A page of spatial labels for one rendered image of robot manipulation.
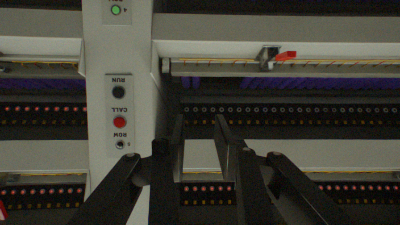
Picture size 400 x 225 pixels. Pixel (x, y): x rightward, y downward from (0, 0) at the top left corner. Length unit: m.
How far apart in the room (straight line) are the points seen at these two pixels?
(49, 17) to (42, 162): 0.21
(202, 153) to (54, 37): 0.27
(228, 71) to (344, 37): 0.18
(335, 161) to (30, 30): 0.49
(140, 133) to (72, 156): 0.11
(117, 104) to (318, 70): 0.33
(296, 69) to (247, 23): 0.12
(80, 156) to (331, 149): 0.39
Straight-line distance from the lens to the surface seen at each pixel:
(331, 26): 0.39
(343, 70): 0.44
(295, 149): 0.37
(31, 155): 0.41
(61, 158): 0.38
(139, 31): 0.33
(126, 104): 0.32
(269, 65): 0.34
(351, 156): 0.42
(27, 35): 0.39
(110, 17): 0.34
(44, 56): 0.43
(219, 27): 0.33
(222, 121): 0.19
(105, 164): 0.35
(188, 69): 0.36
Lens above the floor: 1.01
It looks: 5 degrees up
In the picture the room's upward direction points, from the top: 180 degrees counter-clockwise
